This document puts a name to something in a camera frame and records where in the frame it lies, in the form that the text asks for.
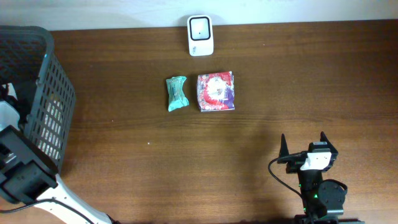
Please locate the red purple tissue pack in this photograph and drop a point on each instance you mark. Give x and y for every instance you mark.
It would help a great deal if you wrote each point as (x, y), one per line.
(215, 91)

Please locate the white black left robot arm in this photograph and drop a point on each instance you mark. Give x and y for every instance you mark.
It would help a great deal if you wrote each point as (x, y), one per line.
(28, 176)

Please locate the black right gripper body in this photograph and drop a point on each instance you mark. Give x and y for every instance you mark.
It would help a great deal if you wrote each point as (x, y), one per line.
(294, 165)

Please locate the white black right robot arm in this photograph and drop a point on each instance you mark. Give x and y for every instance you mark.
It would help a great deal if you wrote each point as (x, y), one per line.
(322, 199)

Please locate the teal toilet tissue pack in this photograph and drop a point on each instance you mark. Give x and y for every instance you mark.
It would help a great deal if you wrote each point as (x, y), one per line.
(177, 98)

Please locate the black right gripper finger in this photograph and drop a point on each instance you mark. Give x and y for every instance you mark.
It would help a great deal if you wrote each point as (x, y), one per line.
(283, 152)
(323, 138)

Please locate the dark grey plastic basket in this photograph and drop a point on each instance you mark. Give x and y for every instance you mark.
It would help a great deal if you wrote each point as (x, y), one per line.
(45, 95)

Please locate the white black barcode scanner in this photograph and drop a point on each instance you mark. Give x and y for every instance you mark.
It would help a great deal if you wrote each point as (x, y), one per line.
(200, 35)

